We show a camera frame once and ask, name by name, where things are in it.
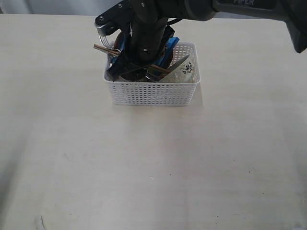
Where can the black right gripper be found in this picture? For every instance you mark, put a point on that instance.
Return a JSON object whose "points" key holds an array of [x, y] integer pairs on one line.
{"points": [[143, 45]]}

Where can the blue chips bag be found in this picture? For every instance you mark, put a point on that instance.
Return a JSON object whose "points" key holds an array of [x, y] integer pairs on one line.
{"points": [[164, 60]]}

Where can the stainless steel cup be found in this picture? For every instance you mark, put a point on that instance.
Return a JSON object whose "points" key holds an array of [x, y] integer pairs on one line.
{"points": [[132, 76]]}

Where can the wooden chopstick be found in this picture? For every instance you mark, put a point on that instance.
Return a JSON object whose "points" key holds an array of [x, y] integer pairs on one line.
{"points": [[107, 51]]}

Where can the silver metal fork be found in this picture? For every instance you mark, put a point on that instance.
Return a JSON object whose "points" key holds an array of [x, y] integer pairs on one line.
{"points": [[104, 41]]}

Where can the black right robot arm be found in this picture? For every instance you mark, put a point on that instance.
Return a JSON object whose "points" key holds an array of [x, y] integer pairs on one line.
{"points": [[292, 12]]}

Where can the brown wooden plate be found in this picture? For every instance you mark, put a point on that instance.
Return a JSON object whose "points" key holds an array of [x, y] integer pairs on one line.
{"points": [[151, 75]]}

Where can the silver table knife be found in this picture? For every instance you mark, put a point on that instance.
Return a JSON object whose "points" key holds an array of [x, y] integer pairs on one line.
{"points": [[155, 77]]}

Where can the speckled ceramic bowl with flowers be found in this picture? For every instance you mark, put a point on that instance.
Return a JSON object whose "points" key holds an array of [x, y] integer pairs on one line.
{"points": [[180, 72]]}

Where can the white plastic woven basket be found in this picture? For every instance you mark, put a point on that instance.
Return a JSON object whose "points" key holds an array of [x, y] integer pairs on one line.
{"points": [[158, 94]]}

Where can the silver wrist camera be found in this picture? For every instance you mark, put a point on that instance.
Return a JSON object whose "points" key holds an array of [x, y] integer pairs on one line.
{"points": [[117, 17]]}

